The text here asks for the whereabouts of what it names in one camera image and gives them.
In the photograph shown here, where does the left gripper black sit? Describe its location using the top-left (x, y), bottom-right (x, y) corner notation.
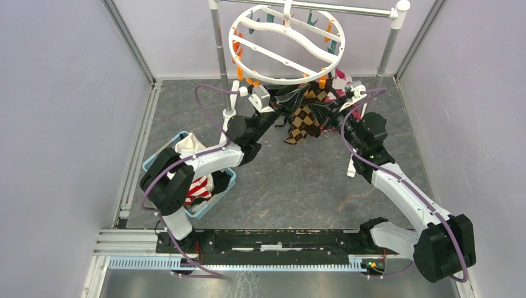
top-left (251, 78), bottom-right (311, 142)

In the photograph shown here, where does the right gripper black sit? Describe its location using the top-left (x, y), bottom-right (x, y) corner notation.
top-left (309, 95), bottom-right (365, 152)

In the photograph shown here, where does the brown argyle sock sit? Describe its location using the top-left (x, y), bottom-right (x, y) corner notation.
top-left (284, 105), bottom-right (321, 145)
top-left (304, 79), bottom-right (332, 102)

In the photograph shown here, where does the white round clip hanger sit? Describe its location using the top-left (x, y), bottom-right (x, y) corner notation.
top-left (228, 1), bottom-right (346, 85)

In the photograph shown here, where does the metal clothes rack frame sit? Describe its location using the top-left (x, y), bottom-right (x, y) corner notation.
top-left (207, 0), bottom-right (412, 178)

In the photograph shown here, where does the red white striped sock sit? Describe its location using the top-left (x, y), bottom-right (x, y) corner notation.
top-left (184, 174), bottom-right (214, 205)

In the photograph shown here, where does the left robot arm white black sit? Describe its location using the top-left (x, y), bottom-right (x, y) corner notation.
top-left (140, 83), bottom-right (310, 253)

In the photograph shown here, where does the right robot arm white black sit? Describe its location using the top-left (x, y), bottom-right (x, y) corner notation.
top-left (313, 98), bottom-right (476, 283)

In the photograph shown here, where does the orange clip front holding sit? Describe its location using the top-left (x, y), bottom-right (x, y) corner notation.
top-left (318, 74), bottom-right (329, 89)

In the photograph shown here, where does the orange clip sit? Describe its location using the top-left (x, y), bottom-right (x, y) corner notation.
top-left (245, 77), bottom-right (261, 87)
top-left (236, 63), bottom-right (244, 81)

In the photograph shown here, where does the teal clip right rim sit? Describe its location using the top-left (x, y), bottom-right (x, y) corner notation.
top-left (326, 39), bottom-right (341, 55)

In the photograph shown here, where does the orange clip far left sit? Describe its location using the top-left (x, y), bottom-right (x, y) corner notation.
top-left (236, 63), bottom-right (244, 81)

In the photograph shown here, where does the orange clip right rim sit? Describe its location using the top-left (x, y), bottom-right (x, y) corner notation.
top-left (324, 19), bottom-right (335, 43)

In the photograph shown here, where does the pink camouflage garment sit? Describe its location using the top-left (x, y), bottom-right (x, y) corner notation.
top-left (327, 68), bottom-right (364, 111)

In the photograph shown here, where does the white cloth in basket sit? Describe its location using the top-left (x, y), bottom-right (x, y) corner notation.
top-left (174, 132), bottom-right (206, 153)

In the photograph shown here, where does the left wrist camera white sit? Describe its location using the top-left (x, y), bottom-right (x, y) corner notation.
top-left (238, 85), bottom-right (274, 113)

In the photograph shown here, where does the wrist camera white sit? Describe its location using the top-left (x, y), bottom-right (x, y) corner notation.
top-left (339, 81), bottom-right (367, 112)
top-left (238, 85), bottom-right (274, 113)

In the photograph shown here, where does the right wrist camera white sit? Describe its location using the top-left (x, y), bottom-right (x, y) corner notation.
top-left (339, 81), bottom-right (367, 112)

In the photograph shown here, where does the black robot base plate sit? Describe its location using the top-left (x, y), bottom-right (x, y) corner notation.
top-left (155, 228), bottom-right (400, 266)

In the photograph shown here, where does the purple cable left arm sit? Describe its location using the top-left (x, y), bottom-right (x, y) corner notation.
top-left (141, 84), bottom-right (243, 279)

